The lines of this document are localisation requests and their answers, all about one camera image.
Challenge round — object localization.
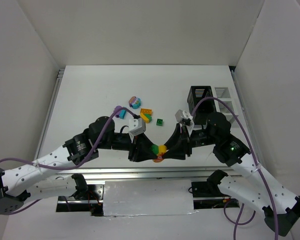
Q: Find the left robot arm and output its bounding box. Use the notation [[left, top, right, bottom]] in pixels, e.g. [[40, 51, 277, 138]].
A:
[[0, 116, 157, 215]]

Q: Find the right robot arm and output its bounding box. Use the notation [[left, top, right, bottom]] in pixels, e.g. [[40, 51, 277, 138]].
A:
[[162, 110, 300, 237]]

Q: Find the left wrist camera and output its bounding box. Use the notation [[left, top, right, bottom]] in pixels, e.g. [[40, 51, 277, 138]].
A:
[[128, 118, 146, 137]]

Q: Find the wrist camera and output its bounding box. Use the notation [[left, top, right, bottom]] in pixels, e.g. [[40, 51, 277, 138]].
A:
[[175, 109, 195, 136], [128, 118, 146, 137]]

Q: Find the black slotted container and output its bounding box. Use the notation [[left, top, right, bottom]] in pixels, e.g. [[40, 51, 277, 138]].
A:
[[187, 86, 216, 125]]

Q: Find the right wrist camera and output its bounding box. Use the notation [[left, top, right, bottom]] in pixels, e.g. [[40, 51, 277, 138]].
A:
[[175, 109, 195, 136]]

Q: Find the multicolor printed lego stack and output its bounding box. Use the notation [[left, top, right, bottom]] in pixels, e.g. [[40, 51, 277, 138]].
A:
[[128, 96, 142, 109]]

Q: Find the small green lego brick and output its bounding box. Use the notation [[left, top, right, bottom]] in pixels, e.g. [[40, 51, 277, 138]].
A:
[[156, 118, 164, 127]]

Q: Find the yellow curved lego piece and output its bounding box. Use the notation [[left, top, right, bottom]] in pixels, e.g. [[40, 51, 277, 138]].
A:
[[140, 113, 152, 124]]

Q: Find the orange lego brick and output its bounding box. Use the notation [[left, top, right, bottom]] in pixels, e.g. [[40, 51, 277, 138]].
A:
[[140, 108, 153, 115]]

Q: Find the teal lego brick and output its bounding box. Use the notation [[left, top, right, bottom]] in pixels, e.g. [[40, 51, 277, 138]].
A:
[[118, 109, 127, 120]]

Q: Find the white slotted container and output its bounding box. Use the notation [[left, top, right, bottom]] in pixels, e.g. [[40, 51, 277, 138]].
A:
[[212, 86, 239, 128]]

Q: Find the aluminium front rail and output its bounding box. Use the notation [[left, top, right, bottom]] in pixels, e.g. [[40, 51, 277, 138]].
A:
[[51, 167, 240, 181]]

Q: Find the orange printed lego piece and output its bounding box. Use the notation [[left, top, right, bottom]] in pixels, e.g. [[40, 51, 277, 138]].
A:
[[152, 145, 168, 163]]

